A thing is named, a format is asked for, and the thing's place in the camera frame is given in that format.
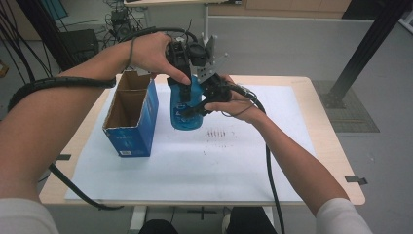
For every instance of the person's white sleeve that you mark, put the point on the person's white sleeve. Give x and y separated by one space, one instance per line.
22 217
344 217

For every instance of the black tape strip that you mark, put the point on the black tape strip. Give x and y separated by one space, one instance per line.
64 157
356 179

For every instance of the black metal frame post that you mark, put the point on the black metal frame post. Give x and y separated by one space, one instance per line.
45 35
376 32

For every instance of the person's right white sleeve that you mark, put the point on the person's right white sleeve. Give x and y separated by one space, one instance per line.
344 217

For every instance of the dark floor mat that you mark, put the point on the dark floor mat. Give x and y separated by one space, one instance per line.
354 113

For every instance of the person's right hand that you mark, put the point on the person's right hand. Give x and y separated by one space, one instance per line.
243 109

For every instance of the white table leg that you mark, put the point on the white table leg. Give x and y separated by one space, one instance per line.
138 219
268 214

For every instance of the person's leg in black trousers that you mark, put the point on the person's leg in black trousers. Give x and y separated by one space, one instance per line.
250 222
159 227

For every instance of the white table mat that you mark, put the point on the white table mat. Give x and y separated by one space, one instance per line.
211 169

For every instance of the person's left hand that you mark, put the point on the person's left hand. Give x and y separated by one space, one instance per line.
152 53

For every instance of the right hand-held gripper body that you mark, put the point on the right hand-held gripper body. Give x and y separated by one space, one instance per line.
217 92

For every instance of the blue cardboard box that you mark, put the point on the blue cardboard box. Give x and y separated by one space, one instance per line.
136 136

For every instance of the black equipment case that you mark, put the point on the black equipment case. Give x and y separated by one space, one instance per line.
81 44

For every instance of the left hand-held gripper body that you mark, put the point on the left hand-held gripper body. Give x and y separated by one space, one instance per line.
181 53

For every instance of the person's left white sleeve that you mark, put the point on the person's left white sleeve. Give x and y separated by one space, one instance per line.
22 217

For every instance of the blue bottle with white cap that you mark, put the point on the blue bottle with white cap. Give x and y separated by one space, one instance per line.
188 122

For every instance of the wooden cabinet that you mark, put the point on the wooden cabinet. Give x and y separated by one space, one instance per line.
292 7

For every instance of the white desk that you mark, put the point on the white desk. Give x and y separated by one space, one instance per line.
206 22

